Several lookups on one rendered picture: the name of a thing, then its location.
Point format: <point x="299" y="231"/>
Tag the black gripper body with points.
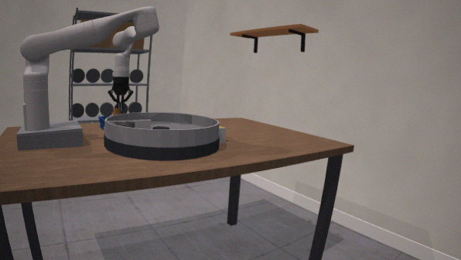
<point x="120" y="82"/>

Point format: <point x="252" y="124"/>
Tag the grey round turntable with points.
<point x="183" y="136"/>

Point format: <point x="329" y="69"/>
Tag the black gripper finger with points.
<point x="116" y="100"/>
<point x="122" y="97"/>

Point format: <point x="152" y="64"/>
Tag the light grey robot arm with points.
<point x="36" y="49"/>

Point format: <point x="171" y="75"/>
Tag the blue open crate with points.
<point x="101" y="121"/>

